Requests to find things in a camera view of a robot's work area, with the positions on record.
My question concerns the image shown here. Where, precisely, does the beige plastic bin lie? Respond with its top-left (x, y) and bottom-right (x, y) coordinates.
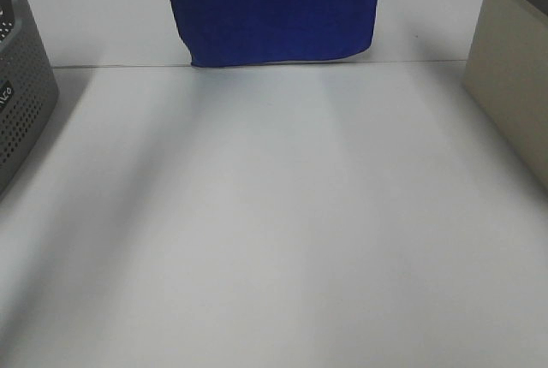
top-left (463, 0), bottom-right (547, 186)

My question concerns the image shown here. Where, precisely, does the grey perforated laundry basket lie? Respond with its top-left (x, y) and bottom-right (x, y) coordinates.
top-left (1, 0), bottom-right (59, 191)

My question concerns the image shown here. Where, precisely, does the blue microfiber towel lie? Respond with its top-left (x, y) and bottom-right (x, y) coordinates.
top-left (170, 0), bottom-right (378, 68)

